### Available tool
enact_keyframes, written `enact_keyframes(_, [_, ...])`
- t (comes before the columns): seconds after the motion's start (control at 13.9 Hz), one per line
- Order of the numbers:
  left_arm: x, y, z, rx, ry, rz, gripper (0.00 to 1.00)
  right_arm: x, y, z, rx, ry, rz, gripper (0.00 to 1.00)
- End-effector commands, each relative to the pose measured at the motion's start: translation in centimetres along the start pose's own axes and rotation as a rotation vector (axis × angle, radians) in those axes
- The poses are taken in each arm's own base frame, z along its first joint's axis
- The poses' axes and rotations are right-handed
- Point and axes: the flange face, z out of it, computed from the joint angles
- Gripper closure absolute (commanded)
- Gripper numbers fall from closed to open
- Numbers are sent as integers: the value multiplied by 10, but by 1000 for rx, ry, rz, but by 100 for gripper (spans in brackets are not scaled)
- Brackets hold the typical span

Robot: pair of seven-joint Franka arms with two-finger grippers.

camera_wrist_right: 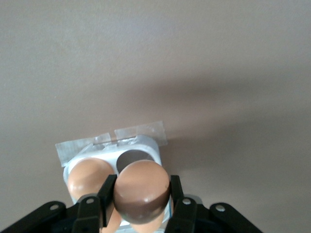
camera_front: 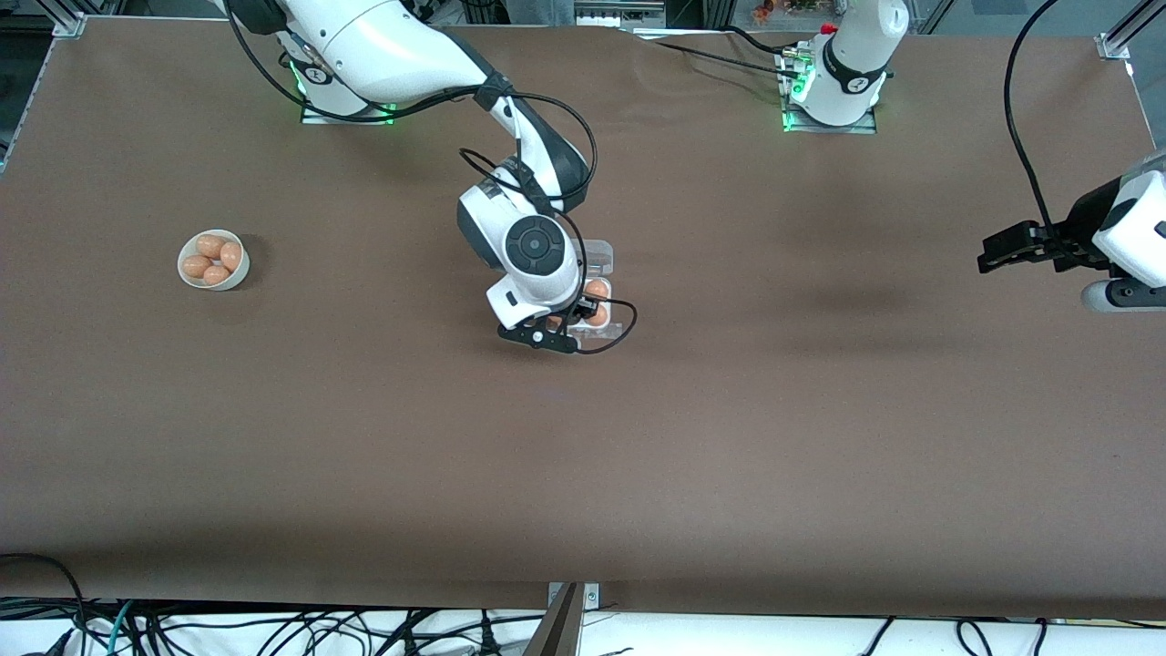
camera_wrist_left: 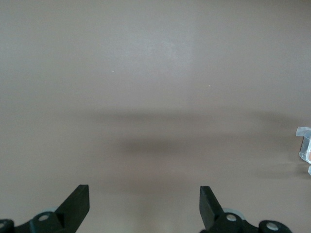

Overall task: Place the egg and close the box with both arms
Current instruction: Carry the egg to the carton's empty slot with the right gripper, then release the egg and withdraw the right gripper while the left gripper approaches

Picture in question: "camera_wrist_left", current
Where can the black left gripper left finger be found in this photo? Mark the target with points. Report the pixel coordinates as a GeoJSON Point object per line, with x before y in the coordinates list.
{"type": "Point", "coordinates": [73, 213]}

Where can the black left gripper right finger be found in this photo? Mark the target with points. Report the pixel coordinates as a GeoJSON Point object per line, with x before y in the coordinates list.
{"type": "Point", "coordinates": [211, 213]}

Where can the clear plastic egg carton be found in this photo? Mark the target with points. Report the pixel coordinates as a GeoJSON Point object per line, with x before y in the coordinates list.
{"type": "Point", "coordinates": [305, 143]}

